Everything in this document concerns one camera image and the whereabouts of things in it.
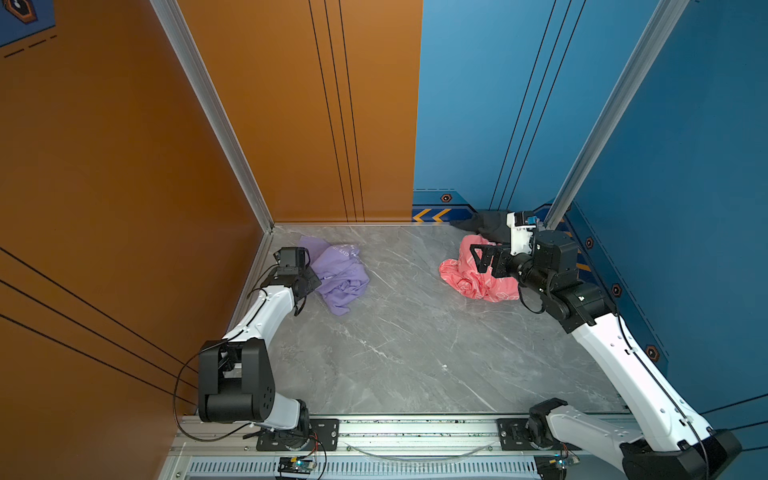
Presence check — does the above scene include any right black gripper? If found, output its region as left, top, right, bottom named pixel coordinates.
left=469, top=239, right=552, bottom=298

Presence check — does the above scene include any purple cloth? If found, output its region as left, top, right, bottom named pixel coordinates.
left=298, top=236, right=370, bottom=316

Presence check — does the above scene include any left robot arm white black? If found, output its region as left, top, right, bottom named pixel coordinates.
left=198, top=266, right=321, bottom=440

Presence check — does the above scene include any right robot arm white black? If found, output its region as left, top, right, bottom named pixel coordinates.
left=469, top=230, right=742, bottom=479

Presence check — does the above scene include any pink cloth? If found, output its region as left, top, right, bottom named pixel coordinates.
left=438, top=235, right=520, bottom=303

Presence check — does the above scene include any black cloth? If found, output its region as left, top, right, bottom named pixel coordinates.
left=449, top=210, right=511, bottom=244

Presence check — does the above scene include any left green circuit board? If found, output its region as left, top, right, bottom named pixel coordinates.
left=276, top=456, right=318, bottom=479

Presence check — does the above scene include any green circuit board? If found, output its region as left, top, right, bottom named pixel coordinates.
left=534, top=455, right=581, bottom=480
left=276, top=456, right=318, bottom=479

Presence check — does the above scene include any right green circuit board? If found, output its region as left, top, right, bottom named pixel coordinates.
left=534, top=455, right=581, bottom=480

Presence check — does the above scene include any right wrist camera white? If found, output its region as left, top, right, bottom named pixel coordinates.
left=506, top=211, right=541, bottom=256

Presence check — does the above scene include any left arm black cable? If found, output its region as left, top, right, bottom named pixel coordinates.
left=172, top=263, right=283, bottom=444

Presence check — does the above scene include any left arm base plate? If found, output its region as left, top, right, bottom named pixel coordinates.
left=256, top=417, right=340, bottom=453

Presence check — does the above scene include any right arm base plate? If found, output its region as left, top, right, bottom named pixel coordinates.
left=495, top=417, right=580, bottom=452

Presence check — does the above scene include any aluminium mounting rail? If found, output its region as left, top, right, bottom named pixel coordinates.
left=170, top=412, right=649, bottom=460

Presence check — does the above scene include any left aluminium corner post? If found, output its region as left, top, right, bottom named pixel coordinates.
left=150, top=0, right=274, bottom=234

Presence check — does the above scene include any aluminium corner post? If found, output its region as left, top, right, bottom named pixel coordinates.
left=544, top=0, right=689, bottom=230
left=150, top=0, right=274, bottom=234

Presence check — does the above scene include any right aluminium corner post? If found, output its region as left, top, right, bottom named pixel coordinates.
left=544, top=0, right=689, bottom=230

